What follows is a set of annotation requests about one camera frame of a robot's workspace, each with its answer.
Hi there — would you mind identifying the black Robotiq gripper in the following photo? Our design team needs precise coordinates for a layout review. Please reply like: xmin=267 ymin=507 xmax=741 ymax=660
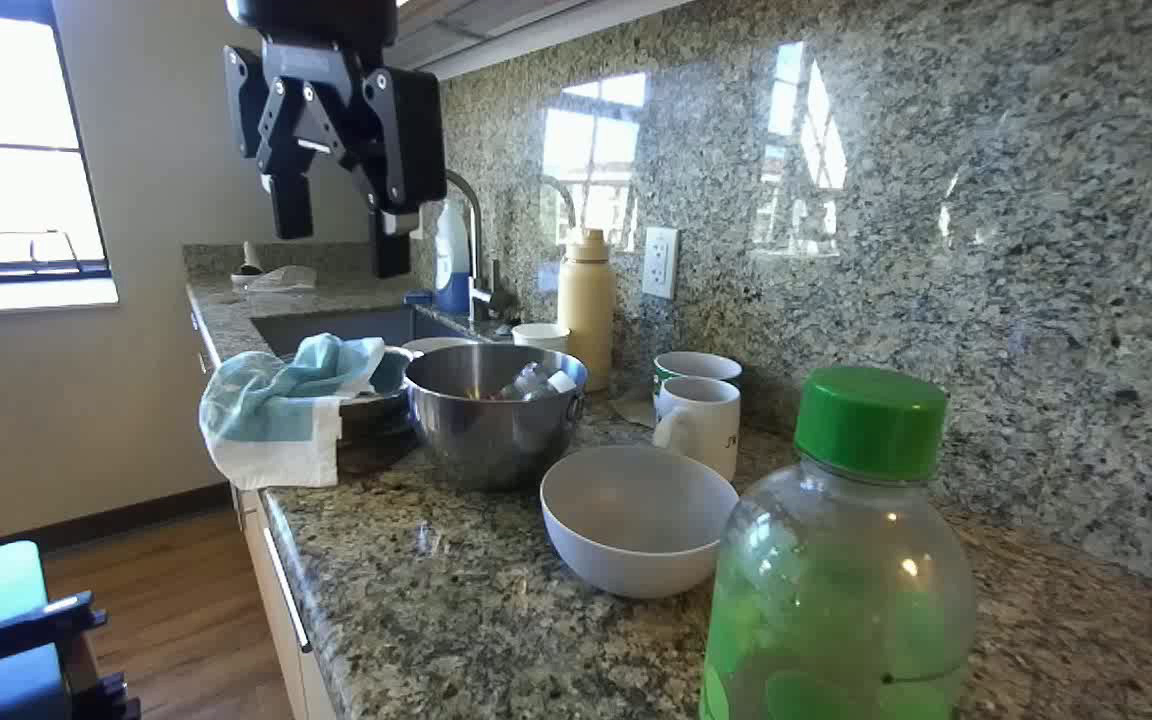
xmin=225 ymin=0 xmax=448 ymax=278

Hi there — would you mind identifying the blue and white towel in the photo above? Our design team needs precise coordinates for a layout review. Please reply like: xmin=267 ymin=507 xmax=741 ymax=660
xmin=196 ymin=331 xmax=390 ymax=492

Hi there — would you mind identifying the grey bowl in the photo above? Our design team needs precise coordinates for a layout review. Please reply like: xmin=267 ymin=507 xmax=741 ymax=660
xmin=536 ymin=441 xmax=746 ymax=605

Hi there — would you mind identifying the deep steel mixing bowl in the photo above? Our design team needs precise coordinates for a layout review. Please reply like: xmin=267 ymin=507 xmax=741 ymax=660
xmin=397 ymin=338 xmax=592 ymax=492

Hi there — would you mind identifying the clear soap bottle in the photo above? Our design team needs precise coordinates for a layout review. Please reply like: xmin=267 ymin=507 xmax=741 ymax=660
xmin=430 ymin=194 xmax=472 ymax=285

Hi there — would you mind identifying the white rag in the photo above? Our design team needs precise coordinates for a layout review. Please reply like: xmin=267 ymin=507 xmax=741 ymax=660
xmin=230 ymin=259 xmax=326 ymax=300

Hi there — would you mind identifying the chrome sink faucet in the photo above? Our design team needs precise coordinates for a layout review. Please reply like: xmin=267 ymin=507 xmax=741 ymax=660
xmin=439 ymin=167 xmax=491 ymax=331

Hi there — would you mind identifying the blue sink caddy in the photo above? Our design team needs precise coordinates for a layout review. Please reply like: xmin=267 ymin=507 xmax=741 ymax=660
xmin=404 ymin=272 xmax=478 ymax=322

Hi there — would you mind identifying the steel kitchen sink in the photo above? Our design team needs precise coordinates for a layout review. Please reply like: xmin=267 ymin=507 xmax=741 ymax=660
xmin=247 ymin=300 xmax=472 ymax=360

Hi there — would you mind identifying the beige thermos bottle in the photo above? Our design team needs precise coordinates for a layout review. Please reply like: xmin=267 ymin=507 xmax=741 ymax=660
xmin=557 ymin=227 xmax=619 ymax=393

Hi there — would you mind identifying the window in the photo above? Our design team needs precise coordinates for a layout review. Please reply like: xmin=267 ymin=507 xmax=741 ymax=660
xmin=0 ymin=0 xmax=121 ymax=321

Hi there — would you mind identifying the white mug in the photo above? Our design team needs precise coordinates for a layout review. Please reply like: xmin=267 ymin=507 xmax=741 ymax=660
xmin=648 ymin=371 xmax=746 ymax=485

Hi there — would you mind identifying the black clamp stand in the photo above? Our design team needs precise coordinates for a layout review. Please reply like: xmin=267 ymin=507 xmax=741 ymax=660
xmin=0 ymin=534 xmax=144 ymax=720

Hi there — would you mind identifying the green capped plastic bottle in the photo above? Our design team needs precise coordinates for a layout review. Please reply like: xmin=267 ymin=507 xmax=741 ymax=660
xmin=695 ymin=364 xmax=981 ymax=720

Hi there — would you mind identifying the white wall outlet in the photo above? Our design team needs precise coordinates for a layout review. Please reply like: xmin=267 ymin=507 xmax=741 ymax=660
xmin=638 ymin=225 xmax=685 ymax=303

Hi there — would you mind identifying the steel cabinet handle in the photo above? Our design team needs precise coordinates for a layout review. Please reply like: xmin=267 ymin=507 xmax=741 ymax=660
xmin=257 ymin=523 xmax=322 ymax=656

